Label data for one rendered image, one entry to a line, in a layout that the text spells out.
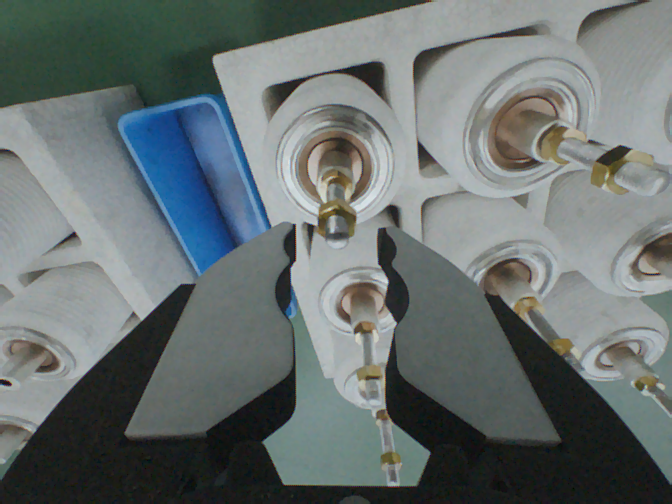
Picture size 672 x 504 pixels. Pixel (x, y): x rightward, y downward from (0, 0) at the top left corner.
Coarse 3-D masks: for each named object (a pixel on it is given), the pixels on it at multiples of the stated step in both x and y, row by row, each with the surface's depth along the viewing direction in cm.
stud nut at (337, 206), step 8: (336, 200) 14; (320, 208) 14; (328, 208) 13; (336, 208) 13; (344, 208) 13; (352, 208) 14; (320, 216) 13; (328, 216) 13; (344, 216) 13; (352, 216) 13; (320, 224) 14; (352, 224) 14; (320, 232) 14; (352, 232) 14
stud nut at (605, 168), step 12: (612, 156) 12; (624, 156) 12; (636, 156) 12; (648, 156) 12; (600, 168) 13; (612, 168) 12; (600, 180) 13; (612, 180) 12; (612, 192) 13; (624, 192) 13
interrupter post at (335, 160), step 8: (328, 152) 20; (336, 152) 19; (320, 160) 19; (328, 160) 18; (336, 160) 18; (344, 160) 18; (320, 168) 18; (328, 168) 17; (336, 168) 17; (344, 168) 17; (320, 176) 17; (352, 176) 17; (352, 184) 18; (352, 192) 18
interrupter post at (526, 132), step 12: (516, 120) 18; (528, 120) 17; (540, 120) 17; (552, 120) 16; (564, 120) 16; (516, 132) 18; (528, 132) 17; (540, 132) 16; (516, 144) 18; (528, 144) 17; (540, 144) 17; (540, 156) 17
